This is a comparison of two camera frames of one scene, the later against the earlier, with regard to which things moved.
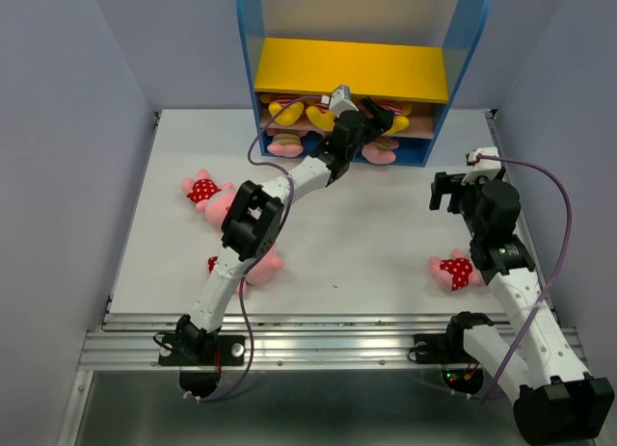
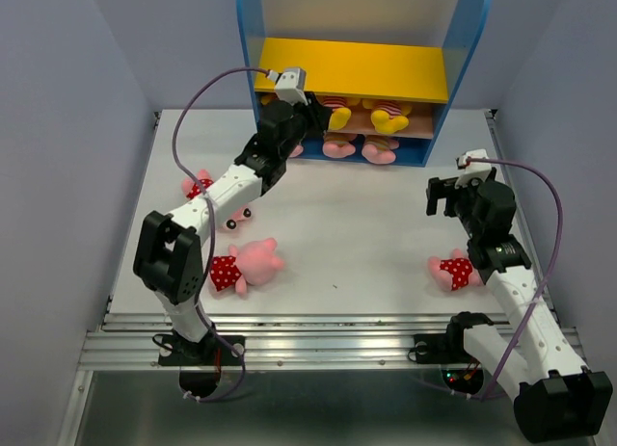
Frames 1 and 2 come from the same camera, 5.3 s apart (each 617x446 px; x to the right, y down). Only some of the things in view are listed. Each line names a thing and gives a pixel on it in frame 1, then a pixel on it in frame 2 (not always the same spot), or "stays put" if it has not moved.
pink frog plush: [381, 151] stays put
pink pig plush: [455, 272] stays put
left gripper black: [378, 121] to [317, 114]
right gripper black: [446, 183] stays put
